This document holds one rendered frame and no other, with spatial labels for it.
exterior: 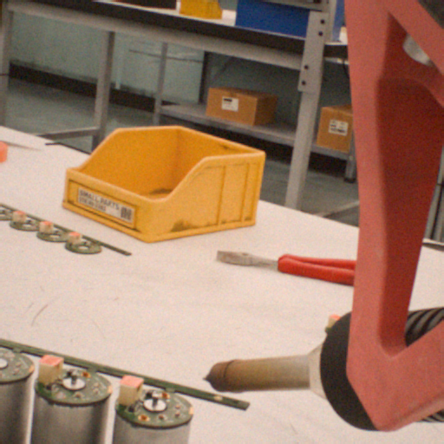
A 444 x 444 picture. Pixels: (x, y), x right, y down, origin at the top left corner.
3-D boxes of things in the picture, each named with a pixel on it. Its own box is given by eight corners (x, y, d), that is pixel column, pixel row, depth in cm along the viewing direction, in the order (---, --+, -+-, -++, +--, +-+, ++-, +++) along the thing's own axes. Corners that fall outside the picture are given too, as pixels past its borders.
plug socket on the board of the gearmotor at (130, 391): (140, 409, 30) (141, 389, 30) (114, 402, 30) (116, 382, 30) (149, 399, 31) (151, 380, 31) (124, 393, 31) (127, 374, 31)
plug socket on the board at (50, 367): (58, 388, 31) (60, 368, 31) (34, 381, 31) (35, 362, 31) (69, 378, 31) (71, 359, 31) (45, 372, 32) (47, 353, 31)
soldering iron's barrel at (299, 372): (196, 410, 25) (341, 410, 19) (192, 348, 25) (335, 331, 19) (245, 405, 25) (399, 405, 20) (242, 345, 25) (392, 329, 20)
